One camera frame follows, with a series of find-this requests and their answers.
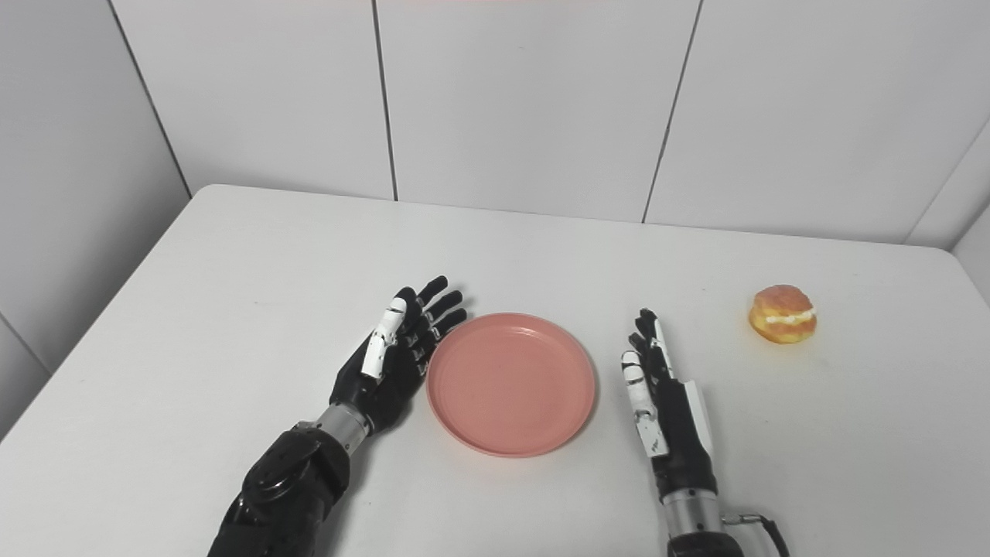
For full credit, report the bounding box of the pink round plate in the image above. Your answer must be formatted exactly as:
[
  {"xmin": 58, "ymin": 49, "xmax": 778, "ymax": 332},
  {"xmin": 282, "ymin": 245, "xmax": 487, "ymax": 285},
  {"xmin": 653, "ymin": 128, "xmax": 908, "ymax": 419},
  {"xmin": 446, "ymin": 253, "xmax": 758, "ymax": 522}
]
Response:
[{"xmin": 426, "ymin": 312, "xmax": 598, "ymax": 459}]

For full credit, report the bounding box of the golden cream puff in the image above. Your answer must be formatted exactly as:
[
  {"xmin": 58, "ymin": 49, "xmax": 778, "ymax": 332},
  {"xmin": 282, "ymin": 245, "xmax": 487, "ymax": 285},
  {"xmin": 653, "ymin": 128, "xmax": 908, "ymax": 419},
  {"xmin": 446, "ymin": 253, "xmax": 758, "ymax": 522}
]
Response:
[{"xmin": 748, "ymin": 285, "xmax": 818, "ymax": 345}]

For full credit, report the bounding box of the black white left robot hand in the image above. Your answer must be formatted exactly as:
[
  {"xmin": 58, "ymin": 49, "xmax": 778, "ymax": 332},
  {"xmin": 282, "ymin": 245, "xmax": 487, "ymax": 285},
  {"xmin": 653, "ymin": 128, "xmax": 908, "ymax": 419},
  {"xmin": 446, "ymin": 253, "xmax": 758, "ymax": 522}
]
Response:
[{"xmin": 329, "ymin": 275, "xmax": 469, "ymax": 436}]

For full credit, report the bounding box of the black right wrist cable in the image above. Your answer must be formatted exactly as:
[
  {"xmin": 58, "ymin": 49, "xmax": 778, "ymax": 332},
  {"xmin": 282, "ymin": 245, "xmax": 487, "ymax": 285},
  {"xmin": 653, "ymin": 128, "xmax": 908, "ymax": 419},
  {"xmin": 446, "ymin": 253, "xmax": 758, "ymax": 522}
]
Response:
[{"xmin": 720, "ymin": 511, "xmax": 791, "ymax": 557}]

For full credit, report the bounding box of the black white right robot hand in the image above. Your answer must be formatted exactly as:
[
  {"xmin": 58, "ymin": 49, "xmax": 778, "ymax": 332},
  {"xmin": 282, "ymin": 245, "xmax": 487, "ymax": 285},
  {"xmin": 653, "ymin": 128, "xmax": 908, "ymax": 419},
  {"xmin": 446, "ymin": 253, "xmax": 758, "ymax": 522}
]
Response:
[{"xmin": 620, "ymin": 308, "xmax": 719, "ymax": 504}]

